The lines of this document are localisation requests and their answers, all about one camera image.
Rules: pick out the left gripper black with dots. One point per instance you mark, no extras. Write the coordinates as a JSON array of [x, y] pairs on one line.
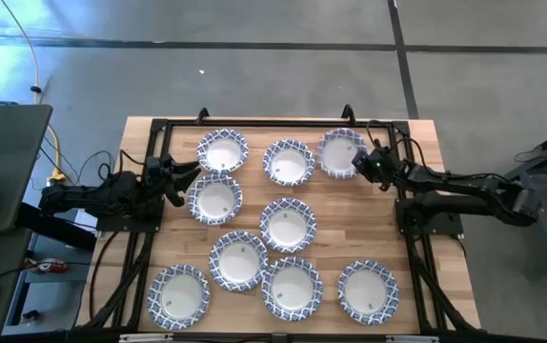
[[159, 188]]

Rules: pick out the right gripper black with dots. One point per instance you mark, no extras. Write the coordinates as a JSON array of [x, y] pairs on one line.
[[387, 178]]

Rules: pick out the blue patterned paper bowl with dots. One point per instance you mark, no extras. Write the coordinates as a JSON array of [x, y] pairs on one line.
[[368, 292], [338, 155], [238, 260], [288, 225], [178, 296], [222, 150], [289, 162], [292, 288], [215, 198]]

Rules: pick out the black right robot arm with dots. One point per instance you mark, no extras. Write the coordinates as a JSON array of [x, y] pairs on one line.
[[469, 188]]

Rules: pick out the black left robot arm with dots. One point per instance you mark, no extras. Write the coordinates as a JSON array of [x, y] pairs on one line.
[[87, 195]]

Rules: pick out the white paper sheet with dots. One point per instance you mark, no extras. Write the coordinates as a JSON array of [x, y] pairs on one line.
[[87, 221]]

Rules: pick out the yellow power plug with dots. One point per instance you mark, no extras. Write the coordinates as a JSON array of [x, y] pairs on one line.
[[57, 179]]

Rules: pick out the black desk leg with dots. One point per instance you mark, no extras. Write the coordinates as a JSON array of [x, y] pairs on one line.
[[54, 227]]

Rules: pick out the red white small object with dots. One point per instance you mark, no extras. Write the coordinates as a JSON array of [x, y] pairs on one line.
[[53, 266]]

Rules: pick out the grey floor cabinet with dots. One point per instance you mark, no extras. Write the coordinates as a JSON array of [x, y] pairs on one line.
[[59, 295]]

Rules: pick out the grey desk top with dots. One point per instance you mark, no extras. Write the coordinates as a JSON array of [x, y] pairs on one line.
[[6, 157]]

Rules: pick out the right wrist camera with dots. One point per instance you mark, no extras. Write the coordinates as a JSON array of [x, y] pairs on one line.
[[379, 166]]

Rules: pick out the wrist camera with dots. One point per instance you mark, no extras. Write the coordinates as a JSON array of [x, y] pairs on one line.
[[379, 166], [160, 167]]

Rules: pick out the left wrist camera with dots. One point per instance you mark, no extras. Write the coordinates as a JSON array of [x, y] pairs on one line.
[[160, 167]]

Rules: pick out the black frame clamp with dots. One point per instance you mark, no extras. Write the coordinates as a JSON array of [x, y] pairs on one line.
[[348, 113], [202, 114]]

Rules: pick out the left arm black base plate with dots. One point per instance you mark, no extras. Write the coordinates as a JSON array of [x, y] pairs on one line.
[[111, 224]]

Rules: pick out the black aluminium table frame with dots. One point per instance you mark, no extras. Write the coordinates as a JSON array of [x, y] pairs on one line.
[[278, 123]]

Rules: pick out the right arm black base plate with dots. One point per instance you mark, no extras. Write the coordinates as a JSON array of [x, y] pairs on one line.
[[445, 228]]

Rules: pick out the white frame bracket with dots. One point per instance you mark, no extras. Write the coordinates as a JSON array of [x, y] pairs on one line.
[[411, 339], [145, 337]]

